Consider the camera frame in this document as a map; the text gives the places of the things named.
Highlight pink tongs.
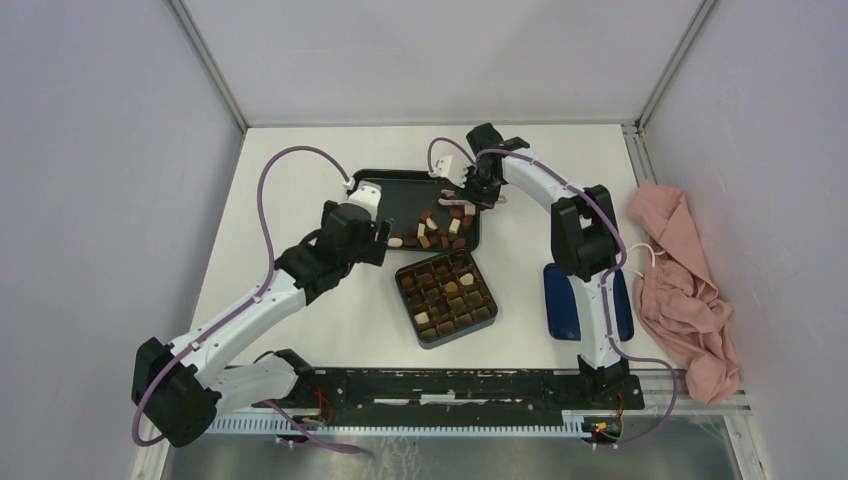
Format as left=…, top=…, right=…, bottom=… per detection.
left=437, top=190, right=469, bottom=207

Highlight black chocolate tray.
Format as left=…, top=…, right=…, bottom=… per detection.
left=353, top=169, right=482, bottom=253

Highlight blue chocolate box with insert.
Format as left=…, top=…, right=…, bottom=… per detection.
left=395, top=248, right=499, bottom=350

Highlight blue box lid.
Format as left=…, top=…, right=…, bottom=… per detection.
left=543, top=263, right=635, bottom=342

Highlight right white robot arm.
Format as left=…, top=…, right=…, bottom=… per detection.
left=459, top=123, right=630, bottom=408

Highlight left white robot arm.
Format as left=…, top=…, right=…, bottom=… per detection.
left=131, top=188, right=391, bottom=447

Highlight pink cloth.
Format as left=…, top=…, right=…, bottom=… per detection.
left=627, top=181, right=741, bottom=405

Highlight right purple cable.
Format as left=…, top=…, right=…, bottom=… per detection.
left=427, top=137, right=680, bottom=448

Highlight purple cable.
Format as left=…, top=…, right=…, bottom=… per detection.
left=427, top=137, right=680, bottom=448
left=131, top=146, right=366, bottom=456

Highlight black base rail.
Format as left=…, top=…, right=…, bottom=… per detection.
left=275, top=368, right=645, bottom=428

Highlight white cable duct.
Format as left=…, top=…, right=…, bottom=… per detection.
left=205, top=413, right=624, bottom=439

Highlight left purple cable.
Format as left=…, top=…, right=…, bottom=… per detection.
left=131, top=146, right=366, bottom=456

